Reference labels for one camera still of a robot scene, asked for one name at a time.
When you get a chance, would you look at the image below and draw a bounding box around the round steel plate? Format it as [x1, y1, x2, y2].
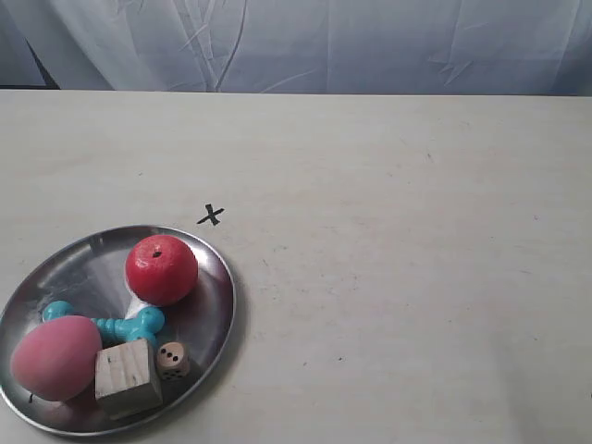
[1, 225, 237, 438]

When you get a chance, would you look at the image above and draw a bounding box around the black X tape mark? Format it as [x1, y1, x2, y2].
[196, 203, 225, 227]

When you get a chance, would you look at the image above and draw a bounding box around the red toy apple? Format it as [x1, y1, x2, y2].
[125, 235, 198, 306]

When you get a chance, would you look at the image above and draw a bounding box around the teal rubber bone toy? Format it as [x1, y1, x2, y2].
[42, 301, 166, 346]

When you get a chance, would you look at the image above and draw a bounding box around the small wooden die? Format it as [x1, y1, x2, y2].
[156, 341, 191, 381]

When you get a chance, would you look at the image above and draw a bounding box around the wooden cube block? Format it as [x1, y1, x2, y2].
[94, 339, 163, 420]

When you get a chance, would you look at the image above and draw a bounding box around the pink toy peach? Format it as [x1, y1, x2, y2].
[10, 315, 102, 401]

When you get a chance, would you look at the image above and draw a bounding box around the white backdrop cloth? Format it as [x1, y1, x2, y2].
[1, 1, 591, 96]

